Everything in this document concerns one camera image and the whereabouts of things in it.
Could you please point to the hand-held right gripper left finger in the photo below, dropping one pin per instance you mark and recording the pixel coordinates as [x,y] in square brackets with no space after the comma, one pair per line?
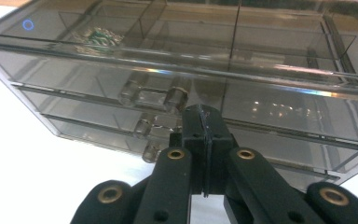
[194,130]

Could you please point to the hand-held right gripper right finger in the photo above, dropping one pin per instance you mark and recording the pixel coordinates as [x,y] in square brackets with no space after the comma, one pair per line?
[219,133]

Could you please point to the smoky transparent drawer box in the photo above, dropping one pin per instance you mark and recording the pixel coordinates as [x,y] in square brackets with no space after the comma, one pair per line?
[292,46]

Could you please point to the small silver jewelry piece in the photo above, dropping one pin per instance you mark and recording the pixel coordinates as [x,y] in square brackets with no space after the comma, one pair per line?
[101,37]

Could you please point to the white board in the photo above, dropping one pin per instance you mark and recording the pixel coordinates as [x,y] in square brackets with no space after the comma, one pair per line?
[28,171]

